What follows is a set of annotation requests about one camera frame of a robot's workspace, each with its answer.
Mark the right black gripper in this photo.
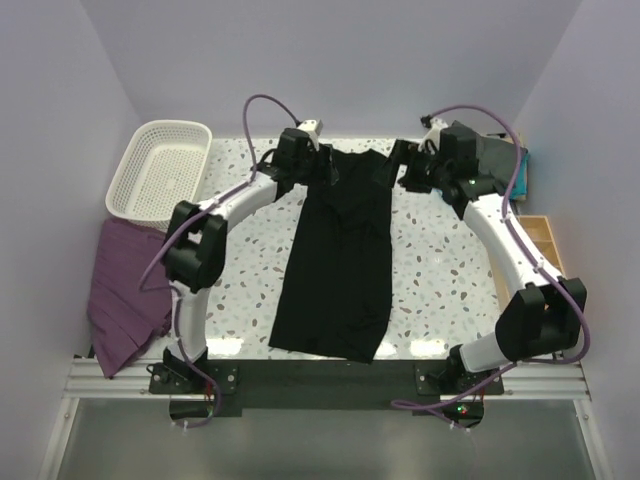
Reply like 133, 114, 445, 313
373, 139, 451, 195

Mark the black t shirt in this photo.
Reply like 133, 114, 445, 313
269, 150, 393, 364

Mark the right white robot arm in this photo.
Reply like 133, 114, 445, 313
377, 123, 587, 394

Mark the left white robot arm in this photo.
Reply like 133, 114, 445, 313
162, 120, 339, 392

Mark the grey folded t shirt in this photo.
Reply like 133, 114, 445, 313
477, 133, 529, 186

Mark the teal folded t shirt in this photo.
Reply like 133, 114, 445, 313
510, 149, 530, 201

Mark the white plastic basket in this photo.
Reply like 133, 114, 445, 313
105, 120, 213, 232

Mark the wooden compartment tray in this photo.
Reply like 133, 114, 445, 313
489, 215, 565, 310

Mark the purple cloth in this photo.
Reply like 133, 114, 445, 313
87, 218, 172, 378

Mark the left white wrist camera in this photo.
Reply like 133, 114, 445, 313
297, 119, 323, 137

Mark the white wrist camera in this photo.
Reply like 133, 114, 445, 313
418, 116, 448, 152
297, 119, 323, 137

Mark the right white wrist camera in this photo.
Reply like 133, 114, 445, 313
418, 116, 448, 152

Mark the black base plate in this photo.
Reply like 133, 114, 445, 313
146, 360, 485, 421

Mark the aluminium rail frame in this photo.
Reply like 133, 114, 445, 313
41, 355, 613, 479

